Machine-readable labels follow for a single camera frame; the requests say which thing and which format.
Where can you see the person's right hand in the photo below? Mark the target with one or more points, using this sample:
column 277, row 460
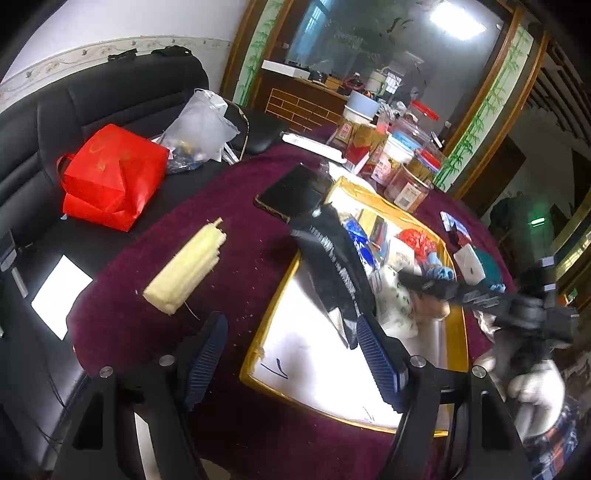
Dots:
column 531, row 383

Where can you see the wooden cabinet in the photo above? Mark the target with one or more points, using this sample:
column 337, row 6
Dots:
column 295, row 101

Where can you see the red carton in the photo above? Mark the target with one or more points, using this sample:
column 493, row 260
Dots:
column 360, row 148

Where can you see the red fabric bag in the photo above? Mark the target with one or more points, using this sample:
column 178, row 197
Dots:
column 115, row 175

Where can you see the white and blue bowl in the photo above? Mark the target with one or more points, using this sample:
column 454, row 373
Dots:
column 362, row 106

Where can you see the clear jar with brown label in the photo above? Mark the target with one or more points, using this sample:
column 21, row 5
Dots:
column 408, row 184

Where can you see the teal tissue pack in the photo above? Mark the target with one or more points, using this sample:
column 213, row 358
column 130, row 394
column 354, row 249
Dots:
column 491, row 270

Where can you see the black sofa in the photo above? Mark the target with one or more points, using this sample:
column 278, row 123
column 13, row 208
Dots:
column 41, row 138

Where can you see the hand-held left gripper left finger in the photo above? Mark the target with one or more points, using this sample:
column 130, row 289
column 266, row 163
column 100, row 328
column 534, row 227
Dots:
column 205, row 360

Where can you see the person's right forearm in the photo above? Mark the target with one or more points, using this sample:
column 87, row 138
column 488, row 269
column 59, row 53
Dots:
column 556, row 443

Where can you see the floral tissue packet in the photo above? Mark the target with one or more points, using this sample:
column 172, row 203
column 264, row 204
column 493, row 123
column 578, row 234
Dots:
column 397, row 302

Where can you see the yellow-taped cardboard box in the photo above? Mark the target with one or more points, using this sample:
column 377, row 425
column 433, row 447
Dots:
column 314, row 360

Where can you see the flat white box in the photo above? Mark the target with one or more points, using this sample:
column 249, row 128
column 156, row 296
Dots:
column 285, row 69

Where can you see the black smartphone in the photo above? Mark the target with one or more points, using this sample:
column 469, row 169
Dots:
column 291, row 189

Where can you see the blue towel bundle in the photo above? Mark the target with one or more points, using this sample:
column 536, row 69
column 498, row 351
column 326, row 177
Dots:
column 438, row 272

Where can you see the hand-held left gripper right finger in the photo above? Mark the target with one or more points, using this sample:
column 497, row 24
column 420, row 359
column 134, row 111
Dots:
column 378, row 364

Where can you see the long white paper packet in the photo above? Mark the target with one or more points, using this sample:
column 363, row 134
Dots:
column 314, row 147

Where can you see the white paper sheet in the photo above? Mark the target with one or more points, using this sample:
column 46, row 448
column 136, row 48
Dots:
column 60, row 295

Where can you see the clear plastic bag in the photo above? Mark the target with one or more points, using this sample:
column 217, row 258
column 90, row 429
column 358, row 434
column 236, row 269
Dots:
column 198, row 129

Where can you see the black handbag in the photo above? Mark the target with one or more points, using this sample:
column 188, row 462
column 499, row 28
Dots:
column 258, row 131

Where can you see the red plastic bag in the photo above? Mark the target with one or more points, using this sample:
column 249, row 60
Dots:
column 415, row 240

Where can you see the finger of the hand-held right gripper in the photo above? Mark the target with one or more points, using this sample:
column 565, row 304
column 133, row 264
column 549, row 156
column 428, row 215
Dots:
column 443, row 288

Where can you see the black zigzag-edged packet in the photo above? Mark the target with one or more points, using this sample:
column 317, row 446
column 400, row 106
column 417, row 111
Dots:
column 332, row 263

